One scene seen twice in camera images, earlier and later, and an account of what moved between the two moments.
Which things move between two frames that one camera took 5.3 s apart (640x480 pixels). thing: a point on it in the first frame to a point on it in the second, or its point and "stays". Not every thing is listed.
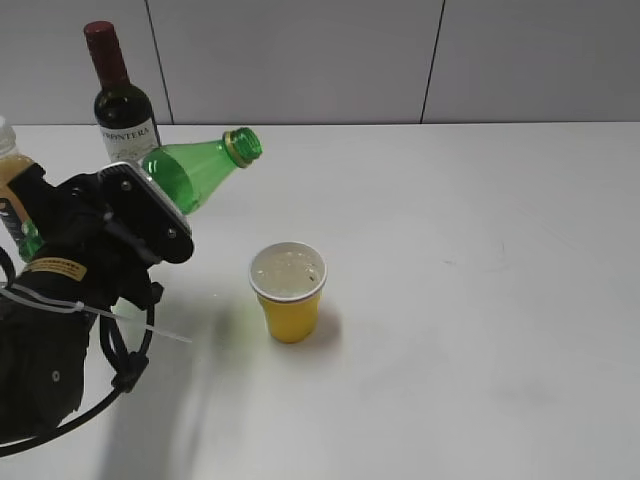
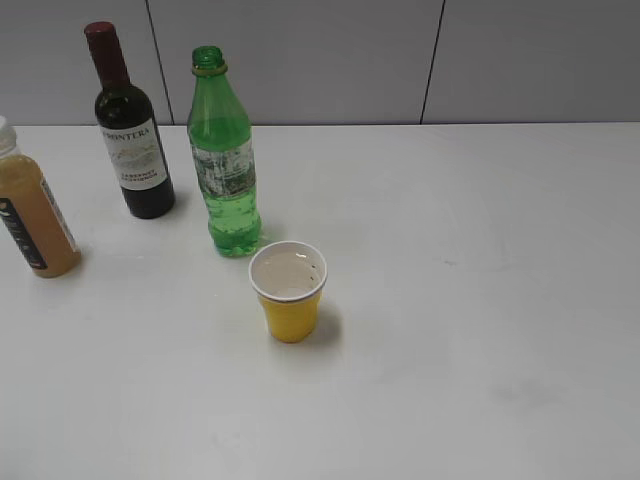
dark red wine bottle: [123, 110] stays
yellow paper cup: [289, 277] stays
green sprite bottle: [185, 172] to [220, 138]
